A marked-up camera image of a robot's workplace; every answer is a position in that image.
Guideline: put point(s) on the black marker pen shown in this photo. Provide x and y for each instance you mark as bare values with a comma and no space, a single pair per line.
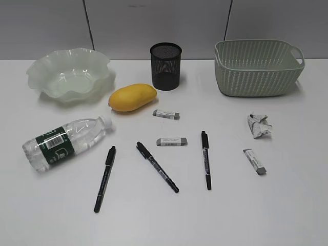
148,156
102,189
205,146

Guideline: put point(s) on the yellow mango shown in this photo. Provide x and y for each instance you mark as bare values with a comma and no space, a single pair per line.
132,97

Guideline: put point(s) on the waste paper ball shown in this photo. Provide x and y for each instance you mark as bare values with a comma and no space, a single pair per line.
258,125

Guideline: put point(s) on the clear water bottle green label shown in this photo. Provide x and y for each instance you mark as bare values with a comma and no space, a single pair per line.
71,139

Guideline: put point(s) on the grey eraser upper middle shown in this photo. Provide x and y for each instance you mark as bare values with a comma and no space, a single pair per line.
166,114

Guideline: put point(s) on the grey eraser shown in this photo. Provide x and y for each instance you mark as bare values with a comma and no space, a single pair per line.
164,142
166,114
253,159

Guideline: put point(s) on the grey eraser centre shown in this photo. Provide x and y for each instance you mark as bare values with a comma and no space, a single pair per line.
164,142

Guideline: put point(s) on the black mesh pen holder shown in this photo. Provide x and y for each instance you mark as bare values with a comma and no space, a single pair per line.
165,65

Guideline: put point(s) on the pale green woven basket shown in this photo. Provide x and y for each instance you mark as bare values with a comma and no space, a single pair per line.
257,67

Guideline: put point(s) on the pale green wavy plate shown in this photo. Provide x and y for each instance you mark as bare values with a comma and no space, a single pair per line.
72,75

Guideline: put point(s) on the grey eraser right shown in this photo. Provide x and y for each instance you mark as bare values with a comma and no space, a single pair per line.
253,159

